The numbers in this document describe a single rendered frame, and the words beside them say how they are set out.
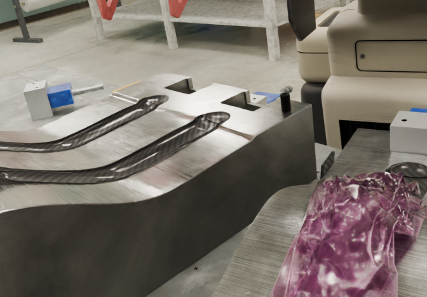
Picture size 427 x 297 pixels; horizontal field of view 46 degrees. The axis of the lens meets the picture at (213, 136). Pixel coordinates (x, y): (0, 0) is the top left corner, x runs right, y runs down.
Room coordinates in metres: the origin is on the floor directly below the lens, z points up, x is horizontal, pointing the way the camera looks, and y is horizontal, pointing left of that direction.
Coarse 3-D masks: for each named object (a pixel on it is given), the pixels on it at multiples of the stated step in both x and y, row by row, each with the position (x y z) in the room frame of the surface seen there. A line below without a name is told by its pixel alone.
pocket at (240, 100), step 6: (234, 96) 0.55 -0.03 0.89; (240, 96) 0.55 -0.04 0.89; (246, 96) 0.56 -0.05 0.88; (222, 102) 0.54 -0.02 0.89; (228, 102) 0.54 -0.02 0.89; (234, 102) 0.55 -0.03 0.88; (240, 102) 0.55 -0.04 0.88; (246, 102) 0.56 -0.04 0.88; (252, 102) 0.56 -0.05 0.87; (246, 108) 0.56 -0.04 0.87; (252, 108) 0.55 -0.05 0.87; (258, 108) 0.54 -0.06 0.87
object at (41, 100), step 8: (32, 88) 0.84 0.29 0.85; (40, 88) 0.83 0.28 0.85; (48, 88) 0.87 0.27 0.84; (56, 88) 0.86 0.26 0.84; (64, 88) 0.85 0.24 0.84; (80, 88) 0.87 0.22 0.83; (88, 88) 0.87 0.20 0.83; (96, 88) 0.87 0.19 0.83; (32, 96) 0.83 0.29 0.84; (40, 96) 0.83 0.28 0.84; (48, 96) 0.84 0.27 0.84; (56, 96) 0.84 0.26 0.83; (64, 96) 0.84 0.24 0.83; (72, 96) 0.85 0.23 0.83; (32, 104) 0.83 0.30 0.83; (40, 104) 0.83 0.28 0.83; (48, 104) 0.84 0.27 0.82; (56, 104) 0.84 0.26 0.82; (64, 104) 0.84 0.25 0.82; (32, 112) 0.83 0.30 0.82; (40, 112) 0.83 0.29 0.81; (48, 112) 0.83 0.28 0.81; (32, 120) 0.83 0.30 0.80
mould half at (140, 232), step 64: (64, 128) 0.55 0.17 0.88; (128, 128) 0.51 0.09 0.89; (256, 128) 0.45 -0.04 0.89; (0, 192) 0.32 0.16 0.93; (64, 192) 0.34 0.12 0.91; (128, 192) 0.37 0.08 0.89; (192, 192) 0.38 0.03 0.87; (256, 192) 0.43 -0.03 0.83; (0, 256) 0.28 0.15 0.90; (64, 256) 0.31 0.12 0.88; (128, 256) 0.34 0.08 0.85; (192, 256) 0.37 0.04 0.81
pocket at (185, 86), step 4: (184, 80) 0.64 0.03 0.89; (188, 80) 0.64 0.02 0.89; (172, 84) 0.63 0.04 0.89; (176, 84) 0.63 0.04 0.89; (180, 84) 0.64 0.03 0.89; (184, 84) 0.64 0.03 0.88; (188, 84) 0.64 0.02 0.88; (192, 84) 0.64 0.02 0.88; (168, 88) 0.62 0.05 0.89; (172, 88) 0.63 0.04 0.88; (176, 88) 0.63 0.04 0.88; (180, 88) 0.64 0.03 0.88; (184, 88) 0.64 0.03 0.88; (188, 88) 0.64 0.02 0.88; (192, 88) 0.64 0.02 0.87; (196, 88) 0.64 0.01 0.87; (180, 92) 0.63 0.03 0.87; (184, 92) 0.64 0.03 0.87; (188, 92) 0.64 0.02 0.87; (192, 92) 0.64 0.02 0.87
